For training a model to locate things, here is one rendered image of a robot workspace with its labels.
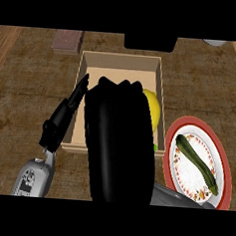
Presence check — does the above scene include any reddish brown block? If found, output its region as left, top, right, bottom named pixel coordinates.
left=50, top=29, right=86, bottom=57

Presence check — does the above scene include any green zucchini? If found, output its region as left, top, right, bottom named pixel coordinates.
left=170, top=133, right=223, bottom=197

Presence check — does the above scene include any red rimmed white plate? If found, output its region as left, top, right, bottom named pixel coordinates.
left=158, top=114, right=236, bottom=212

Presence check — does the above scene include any yellow lemon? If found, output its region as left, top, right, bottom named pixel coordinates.
left=139, top=88, right=164, bottom=134

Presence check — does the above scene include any pale grey round object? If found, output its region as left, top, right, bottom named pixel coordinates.
left=202, top=39, right=227, bottom=48

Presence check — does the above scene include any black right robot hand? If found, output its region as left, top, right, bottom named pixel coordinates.
left=77, top=75, right=162, bottom=206

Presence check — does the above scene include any black appliance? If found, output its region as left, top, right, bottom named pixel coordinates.
left=122, top=34, right=178, bottom=54

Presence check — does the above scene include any cardboard box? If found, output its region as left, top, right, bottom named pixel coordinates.
left=60, top=49, right=173, bottom=160

